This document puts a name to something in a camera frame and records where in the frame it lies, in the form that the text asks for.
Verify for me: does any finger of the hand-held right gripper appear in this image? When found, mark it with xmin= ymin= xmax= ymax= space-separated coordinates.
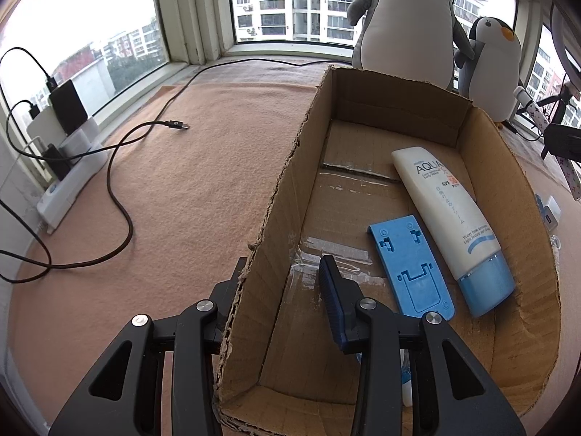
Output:
xmin=541 ymin=122 xmax=581 ymax=162

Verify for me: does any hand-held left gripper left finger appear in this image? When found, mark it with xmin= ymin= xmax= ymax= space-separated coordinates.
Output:
xmin=48 ymin=257 xmax=248 ymax=436

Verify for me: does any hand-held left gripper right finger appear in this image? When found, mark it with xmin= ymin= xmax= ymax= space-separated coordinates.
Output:
xmin=318 ymin=254 xmax=527 ymax=436

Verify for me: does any small patterned cream tube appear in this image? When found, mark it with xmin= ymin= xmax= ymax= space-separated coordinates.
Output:
xmin=513 ymin=86 xmax=581 ymax=201

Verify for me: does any white charger adapter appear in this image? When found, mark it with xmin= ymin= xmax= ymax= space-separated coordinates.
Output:
xmin=535 ymin=194 xmax=561 ymax=231

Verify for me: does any blue phone stand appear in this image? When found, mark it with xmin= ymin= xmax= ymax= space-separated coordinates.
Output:
xmin=367 ymin=215 xmax=455 ymax=321

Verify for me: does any brown cardboard box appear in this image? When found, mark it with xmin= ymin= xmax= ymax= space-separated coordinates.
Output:
xmin=213 ymin=66 xmax=562 ymax=434

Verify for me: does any white sunscreen tube blue cap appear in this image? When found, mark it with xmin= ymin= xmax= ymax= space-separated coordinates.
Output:
xmin=391 ymin=146 xmax=516 ymax=318

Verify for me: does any black tripod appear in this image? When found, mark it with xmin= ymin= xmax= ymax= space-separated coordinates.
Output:
xmin=517 ymin=79 xmax=581 ymax=160

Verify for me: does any peach blanket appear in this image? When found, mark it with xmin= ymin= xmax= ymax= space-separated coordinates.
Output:
xmin=9 ymin=57 xmax=581 ymax=436

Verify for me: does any small penguin plush toy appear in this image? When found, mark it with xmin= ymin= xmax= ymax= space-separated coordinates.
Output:
xmin=458 ymin=16 xmax=525 ymax=123

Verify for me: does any large penguin plush toy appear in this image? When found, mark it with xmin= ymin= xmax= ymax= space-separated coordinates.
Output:
xmin=347 ymin=0 xmax=476 ymax=92

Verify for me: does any white power strip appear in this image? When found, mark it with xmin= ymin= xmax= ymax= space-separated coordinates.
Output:
xmin=36 ymin=116 xmax=110 ymax=234

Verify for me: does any black charger plug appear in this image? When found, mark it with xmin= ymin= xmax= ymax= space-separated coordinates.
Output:
xmin=43 ymin=143 xmax=71 ymax=181

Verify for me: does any black power bank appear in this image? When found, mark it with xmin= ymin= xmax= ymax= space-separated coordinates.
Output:
xmin=49 ymin=79 xmax=89 ymax=136

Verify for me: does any white power bank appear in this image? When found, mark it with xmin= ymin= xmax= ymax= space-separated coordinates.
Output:
xmin=25 ymin=108 xmax=62 ymax=150

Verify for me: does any white ring light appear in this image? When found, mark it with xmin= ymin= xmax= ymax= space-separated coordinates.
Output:
xmin=550 ymin=4 xmax=581 ymax=78

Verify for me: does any black usb plug cable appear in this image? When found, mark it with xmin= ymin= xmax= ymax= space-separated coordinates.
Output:
xmin=0 ymin=118 xmax=190 ymax=284

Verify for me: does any long black power cable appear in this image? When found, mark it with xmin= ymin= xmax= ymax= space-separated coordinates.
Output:
xmin=7 ymin=57 xmax=334 ymax=169

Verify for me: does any black charging cable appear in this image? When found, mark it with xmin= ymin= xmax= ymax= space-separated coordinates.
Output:
xmin=0 ymin=47 xmax=59 ymax=101

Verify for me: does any white window frame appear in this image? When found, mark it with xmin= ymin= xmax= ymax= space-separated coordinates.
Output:
xmin=0 ymin=0 xmax=581 ymax=128

